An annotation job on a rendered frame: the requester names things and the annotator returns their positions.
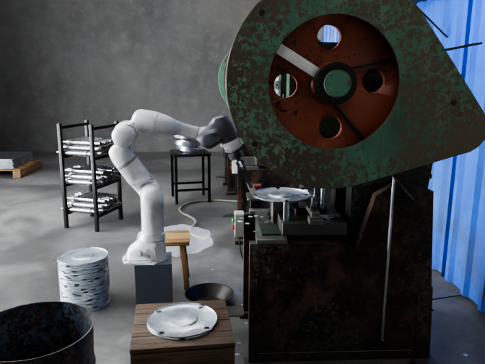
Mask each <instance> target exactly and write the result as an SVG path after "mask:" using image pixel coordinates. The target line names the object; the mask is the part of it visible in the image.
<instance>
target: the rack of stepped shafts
mask: <svg viewBox="0 0 485 364"><path fill-rule="evenodd" d="M117 124H118V121H114V124H109V125H104V126H96V127H94V126H93V124H90V125H89V120H84V123H76V124H70V125H65V126H62V125H61V123H57V134H58V151H57V153H58V154H59V163H60V173H61V192H62V202H63V207H62V208H61V209H62V210H63V212H64V228H69V216H68V215H70V214H71V213H73V212H78V213H86V214H90V217H94V219H95V232H99V231H100V225H99V218H100V217H102V216H104V215H106V214H108V213H110V212H113V211H115V210H117V209H118V216H119V220H122V219H123V203H122V187H121V173H120V172H119V171H118V169H117V168H116V167H108V166H106V165H96V162H95V161H96V160H99V159H102V158H105V157H110V156H109V150H110V148H111V147H112V146H113V145H114V144H115V143H113V139H106V138H100V137H94V130H98V129H106V128H110V127H114V128H115V126H116V125H117ZM77 126H84V127H85V136H82V137H80V138H75V139H67V140H66V141H65V140H63V135H62V129H67V128H72V127H77ZM63 143H67V145H65V144H64V145H63ZM64 149H66V150H64ZM98 155H99V156H98ZM72 156H84V157H87V164H84V165H78V166H74V167H73V168H67V169H65V165H64V158H67V157H72ZM95 156H97V157H95ZM114 170H116V171H114ZM65 171H66V172H70V174H68V175H67V174H65ZM66 177H69V178H66ZM116 178H117V179H116ZM116 182H117V187H118V198H116V197H117V195H116V194H109V193H104V192H97V190H98V189H101V188H102V187H105V186H108V185H110V184H113V183H116ZM74 184H76V185H85V186H89V191H85V192H81V191H79V193H75V196H71V197H70V196H67V195H66V187H67V186H71V185H74ZM67 199H71V201H69V202H67ZM68 205H70V206H68Z"/></svg>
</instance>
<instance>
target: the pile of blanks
mask: <svg viewBox="0 0 485 364"><path fill-rule="evenodd" d="M108 259H109V257H108V256H107V257H106V258H105V259H103V260H102V261H99V262H96V263H93V264H86V265H76V266H74V265H66V264H62V263H60V262H58V260H57V262H58V278H59V281H58V283H59V287H60V295H61V299H60V301H66V302H71V303H76V304H80V305H81V306H84V307H86V308H88V309H89V310H90V311H96V310H99V309H101V308H103V307H105V306H106V305H107V304H108V303H109V302H110V277H109V276H110V273H109V260H108Z"/></svg>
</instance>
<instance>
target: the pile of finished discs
mask: <svg viewBox="0 0 485 364"><path fill-rule="evenodd" d="M216 324H217V314H216V313H215V312H214V311H213V310H212V309H211V308H210V307H208V306H204V307H202V305H201V304H198V303H173V304H169V305H165V306H163V307H161V308H158V310H157V311H153V312H152V313H151V314H150V315H149V317H148V319H147V328H148V330H149V331H150V332H151V333H153V335H155V336H157V337H160V338H163V339H171V340H182V339H181V338H185V339H184V340H186V339H194V338H197V337H201V336H203V335H205V334H207V333H209V332H210V331H211V330H212V329H213V328H214V327H215V326H216Z"/></svg>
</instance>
